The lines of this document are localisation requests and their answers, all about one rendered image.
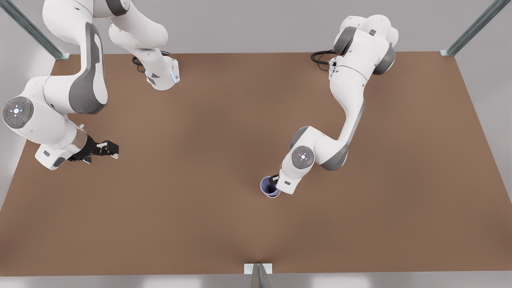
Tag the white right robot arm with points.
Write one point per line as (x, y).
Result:
(60, 100)

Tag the purple cup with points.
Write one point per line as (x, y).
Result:
(268, 187)

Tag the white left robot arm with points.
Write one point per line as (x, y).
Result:
(352, 88)

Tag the silver frame post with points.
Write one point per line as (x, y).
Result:
(258, 276)
(472, 30)
(32, 30)

